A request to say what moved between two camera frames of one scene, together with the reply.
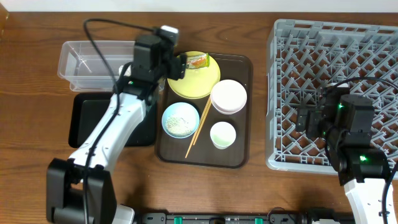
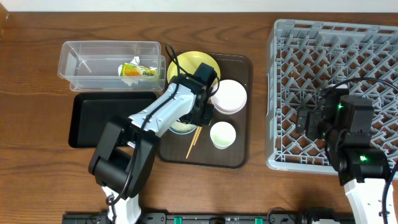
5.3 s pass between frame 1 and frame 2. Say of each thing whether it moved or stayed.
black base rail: stayed
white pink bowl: stayed
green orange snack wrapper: moved
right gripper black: stayed
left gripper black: moved
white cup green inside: stayed
